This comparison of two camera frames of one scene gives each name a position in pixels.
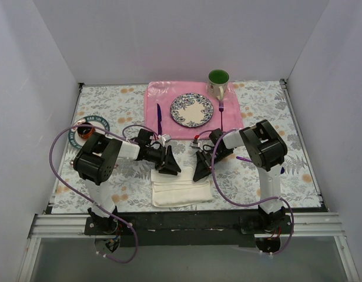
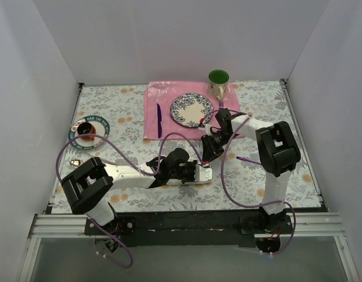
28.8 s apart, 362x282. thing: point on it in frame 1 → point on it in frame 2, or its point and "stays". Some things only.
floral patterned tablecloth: [108, 142] stays
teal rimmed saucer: [100, 126] stays
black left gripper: [164, 157] → [191, 171]
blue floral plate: [191, 110] stays
